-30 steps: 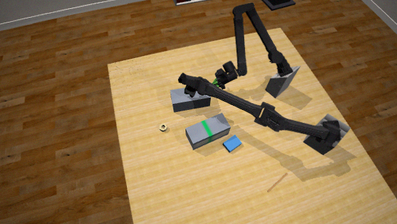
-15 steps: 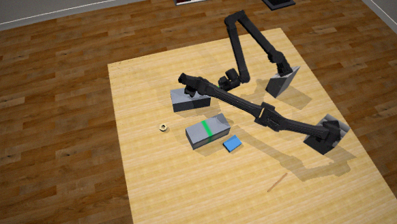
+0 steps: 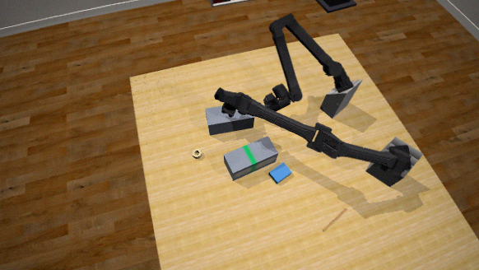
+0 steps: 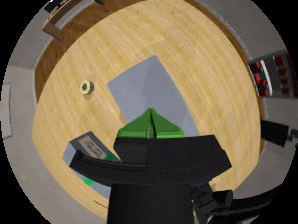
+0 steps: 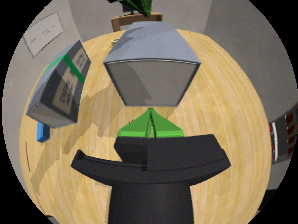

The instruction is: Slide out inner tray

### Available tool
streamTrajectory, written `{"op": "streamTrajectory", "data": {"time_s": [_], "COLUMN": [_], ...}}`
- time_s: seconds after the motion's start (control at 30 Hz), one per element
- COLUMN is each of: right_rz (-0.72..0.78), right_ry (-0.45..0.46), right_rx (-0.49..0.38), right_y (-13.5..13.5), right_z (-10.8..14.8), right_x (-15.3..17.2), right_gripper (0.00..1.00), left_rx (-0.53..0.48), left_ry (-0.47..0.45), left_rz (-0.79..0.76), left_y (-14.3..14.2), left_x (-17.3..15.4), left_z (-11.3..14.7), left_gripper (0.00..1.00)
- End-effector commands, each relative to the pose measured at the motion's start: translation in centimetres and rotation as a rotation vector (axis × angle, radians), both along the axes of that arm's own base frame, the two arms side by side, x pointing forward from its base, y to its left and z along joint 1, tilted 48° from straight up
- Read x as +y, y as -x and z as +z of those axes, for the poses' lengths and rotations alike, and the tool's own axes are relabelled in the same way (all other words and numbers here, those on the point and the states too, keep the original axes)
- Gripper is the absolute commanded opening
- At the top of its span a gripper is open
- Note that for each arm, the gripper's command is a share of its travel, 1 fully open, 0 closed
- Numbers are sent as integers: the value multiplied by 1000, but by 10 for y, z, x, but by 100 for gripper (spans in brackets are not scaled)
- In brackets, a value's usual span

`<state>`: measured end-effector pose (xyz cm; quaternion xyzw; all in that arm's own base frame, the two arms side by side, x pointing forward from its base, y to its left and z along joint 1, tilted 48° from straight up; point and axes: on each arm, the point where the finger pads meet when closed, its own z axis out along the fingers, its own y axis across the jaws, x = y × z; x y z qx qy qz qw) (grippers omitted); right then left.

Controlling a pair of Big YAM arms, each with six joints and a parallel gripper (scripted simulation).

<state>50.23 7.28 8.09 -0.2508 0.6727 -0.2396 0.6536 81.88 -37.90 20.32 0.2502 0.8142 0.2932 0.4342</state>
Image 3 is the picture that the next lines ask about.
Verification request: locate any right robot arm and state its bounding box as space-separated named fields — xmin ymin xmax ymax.
xmin=263 ymin=13 xmax=353 ymax=111

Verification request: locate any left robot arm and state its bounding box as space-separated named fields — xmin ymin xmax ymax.
xmin=214 ymin=88 xmax=411 ymax=176

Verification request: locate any blue flat box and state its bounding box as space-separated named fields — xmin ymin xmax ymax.
xmin=269 ymin=162 xmax=291 ymax=184

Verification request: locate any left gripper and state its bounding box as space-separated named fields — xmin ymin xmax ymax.
xmin=221 ymin=103 xmax=237 ymax=118

